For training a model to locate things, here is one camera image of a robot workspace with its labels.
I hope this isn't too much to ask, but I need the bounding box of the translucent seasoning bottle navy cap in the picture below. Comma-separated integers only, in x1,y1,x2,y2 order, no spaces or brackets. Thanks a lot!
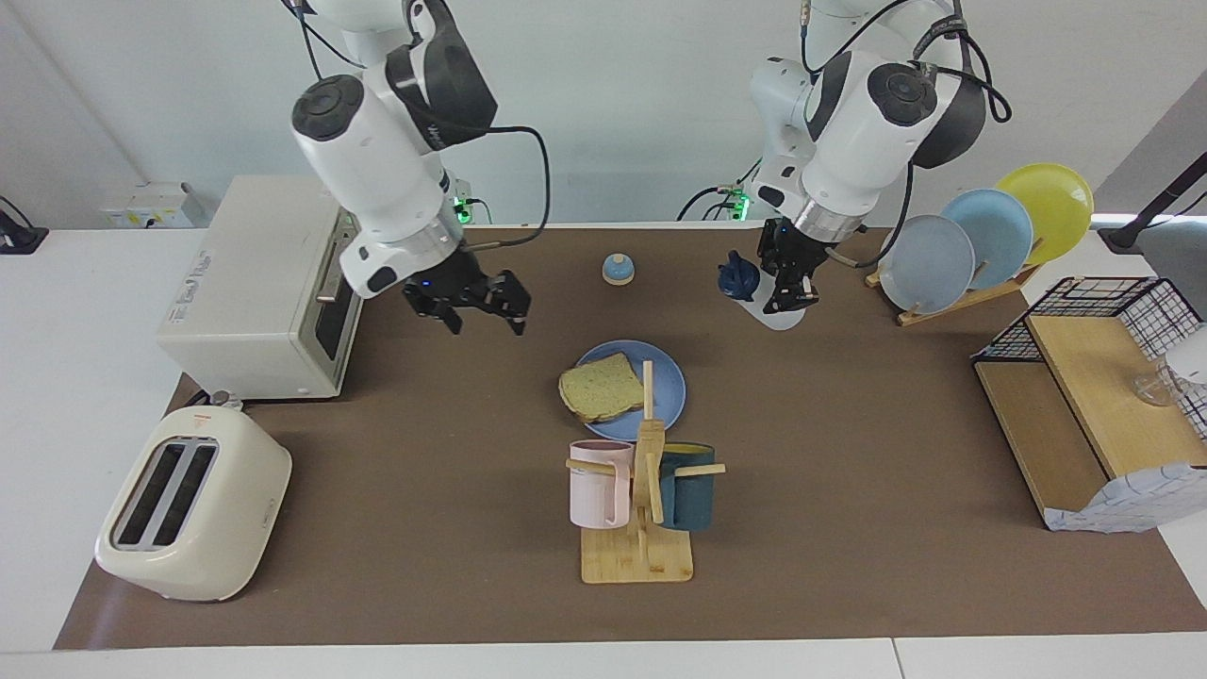
719,250,807,331

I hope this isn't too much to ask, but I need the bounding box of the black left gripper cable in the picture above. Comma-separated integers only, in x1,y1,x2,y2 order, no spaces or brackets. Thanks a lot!
802,0,1013,267

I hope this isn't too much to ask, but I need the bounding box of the cream two-slot toaster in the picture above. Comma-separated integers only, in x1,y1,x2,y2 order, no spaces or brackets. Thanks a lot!
94,406,293,603

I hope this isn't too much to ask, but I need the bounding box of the white toaster oven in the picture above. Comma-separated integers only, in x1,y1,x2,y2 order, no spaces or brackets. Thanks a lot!
156,174,378,402

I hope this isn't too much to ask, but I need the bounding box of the black camera stand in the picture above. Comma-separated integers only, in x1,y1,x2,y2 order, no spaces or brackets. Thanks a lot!
1099,151,1207,254

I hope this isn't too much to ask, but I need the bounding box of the light blue round plate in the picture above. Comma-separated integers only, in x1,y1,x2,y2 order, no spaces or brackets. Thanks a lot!
943,189,1035,290

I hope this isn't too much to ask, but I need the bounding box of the yellow round plate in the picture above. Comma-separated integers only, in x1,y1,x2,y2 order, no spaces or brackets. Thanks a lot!
995,163,1095,267

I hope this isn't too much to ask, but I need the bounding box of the black wire basket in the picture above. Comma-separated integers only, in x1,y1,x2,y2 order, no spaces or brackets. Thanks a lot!
973,276,1207,444

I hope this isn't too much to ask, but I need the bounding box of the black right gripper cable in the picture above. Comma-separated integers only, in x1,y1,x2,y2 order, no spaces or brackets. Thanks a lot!
283,0,552,252

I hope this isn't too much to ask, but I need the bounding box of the wooden two-tier shelf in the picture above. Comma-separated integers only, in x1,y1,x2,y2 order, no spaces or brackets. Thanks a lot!
974,314,1207,531

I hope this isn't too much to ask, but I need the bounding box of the white power strip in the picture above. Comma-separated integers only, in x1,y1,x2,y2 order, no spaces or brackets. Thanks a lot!
102,182,208,229

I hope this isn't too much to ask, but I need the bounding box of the white rounded object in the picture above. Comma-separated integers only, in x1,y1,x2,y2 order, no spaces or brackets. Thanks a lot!
1167,325,1207,386

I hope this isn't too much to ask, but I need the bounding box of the brown table mat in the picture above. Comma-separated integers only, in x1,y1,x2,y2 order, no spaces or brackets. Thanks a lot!
54,226,1207,650

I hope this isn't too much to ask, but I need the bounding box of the black clamp base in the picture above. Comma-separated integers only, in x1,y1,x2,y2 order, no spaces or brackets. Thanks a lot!
0,196,50,256

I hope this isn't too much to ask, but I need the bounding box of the wooden mug tree stand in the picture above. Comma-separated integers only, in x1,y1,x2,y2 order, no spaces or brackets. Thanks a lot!
566,359,727,585

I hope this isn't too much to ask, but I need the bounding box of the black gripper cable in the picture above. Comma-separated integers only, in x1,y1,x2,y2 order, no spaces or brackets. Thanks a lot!
802,0,1013,267
283,0,552,252

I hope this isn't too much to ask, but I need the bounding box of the wooden plate rack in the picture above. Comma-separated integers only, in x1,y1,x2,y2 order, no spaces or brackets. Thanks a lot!
866,264,1043,327

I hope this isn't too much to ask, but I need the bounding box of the grey round plate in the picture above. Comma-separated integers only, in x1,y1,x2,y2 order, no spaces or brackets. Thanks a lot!
879,214,977,315

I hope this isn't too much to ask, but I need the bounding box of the teal mug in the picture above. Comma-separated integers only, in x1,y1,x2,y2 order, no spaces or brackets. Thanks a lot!
657,443,716,531

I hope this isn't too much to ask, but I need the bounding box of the pink mug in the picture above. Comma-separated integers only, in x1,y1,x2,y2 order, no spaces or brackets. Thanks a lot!
569,439,635,529

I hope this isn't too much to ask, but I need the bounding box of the toasted bread slice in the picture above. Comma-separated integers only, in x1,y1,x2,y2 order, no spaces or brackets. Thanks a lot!
558,353,646,423

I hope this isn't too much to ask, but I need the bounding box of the white checked cloth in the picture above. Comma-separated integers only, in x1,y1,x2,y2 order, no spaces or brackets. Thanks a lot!
1045,464,1207,534

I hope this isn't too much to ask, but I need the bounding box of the left arm base cable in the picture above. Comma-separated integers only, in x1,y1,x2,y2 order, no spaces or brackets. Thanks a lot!
677,156,763,224

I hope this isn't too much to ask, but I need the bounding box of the clear drinking glass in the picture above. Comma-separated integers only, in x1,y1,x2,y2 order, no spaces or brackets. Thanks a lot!
1134,368,1180,408

